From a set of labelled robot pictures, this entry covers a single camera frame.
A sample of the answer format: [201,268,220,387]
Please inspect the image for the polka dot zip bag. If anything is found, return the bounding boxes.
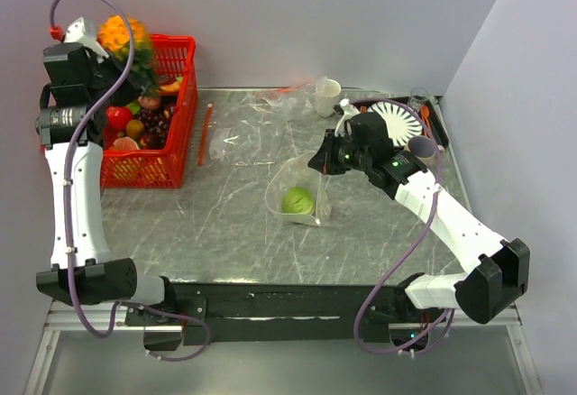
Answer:
[264,151,332,227]

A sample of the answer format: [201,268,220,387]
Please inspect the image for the orange spoon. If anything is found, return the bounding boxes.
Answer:
[420,104,435,141]

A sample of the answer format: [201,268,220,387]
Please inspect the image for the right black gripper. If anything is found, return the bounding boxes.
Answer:
[308,129,371,175]

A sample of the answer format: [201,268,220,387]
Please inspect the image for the striped white plate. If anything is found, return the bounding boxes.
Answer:
[367,102,423,148]

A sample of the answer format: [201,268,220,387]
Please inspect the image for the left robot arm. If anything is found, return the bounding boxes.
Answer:
[35,42,179,325]

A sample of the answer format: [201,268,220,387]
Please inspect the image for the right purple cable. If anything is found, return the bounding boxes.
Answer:
[349,98,456,355]

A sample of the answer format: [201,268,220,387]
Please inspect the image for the toy papaya slice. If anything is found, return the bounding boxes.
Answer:
[157,76,183,96]

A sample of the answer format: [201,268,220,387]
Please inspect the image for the black base frame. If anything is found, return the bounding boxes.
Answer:
[124,277,447,346]

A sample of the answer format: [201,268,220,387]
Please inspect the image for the crumpled clear bag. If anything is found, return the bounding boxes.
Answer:
[245,76,328,121]

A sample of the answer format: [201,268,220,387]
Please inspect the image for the toy peach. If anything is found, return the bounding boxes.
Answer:
[137,96,161,110]

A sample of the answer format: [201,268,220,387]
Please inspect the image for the toy pineapple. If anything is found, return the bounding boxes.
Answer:
[97,15,158,96]

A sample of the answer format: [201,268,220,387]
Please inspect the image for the black tray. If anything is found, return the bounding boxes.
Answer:
[351,98,450,149]

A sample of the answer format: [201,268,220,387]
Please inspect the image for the clear glass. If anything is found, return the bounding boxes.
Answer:
[407,87,429,114]

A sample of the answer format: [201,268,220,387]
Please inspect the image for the clear red-zipper bag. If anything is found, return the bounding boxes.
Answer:
[202,102,287,167]

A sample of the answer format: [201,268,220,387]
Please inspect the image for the red plastic basket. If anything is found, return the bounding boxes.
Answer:
[100,34,198,188]

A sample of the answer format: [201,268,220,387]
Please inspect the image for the toy red apple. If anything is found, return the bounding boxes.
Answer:
[106,106,133,132]

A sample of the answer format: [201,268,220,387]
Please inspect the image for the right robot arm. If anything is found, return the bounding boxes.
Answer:
[308,113,530,324]

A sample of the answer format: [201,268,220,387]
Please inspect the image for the toy green cabbage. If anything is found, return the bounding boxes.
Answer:
[281,187,316,215]

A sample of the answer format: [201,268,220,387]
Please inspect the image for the beige purple mug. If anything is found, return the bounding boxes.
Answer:
[405,135,444,169]

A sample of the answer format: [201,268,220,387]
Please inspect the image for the toy grapes bunch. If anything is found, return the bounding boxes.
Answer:
[135,103,176,143]

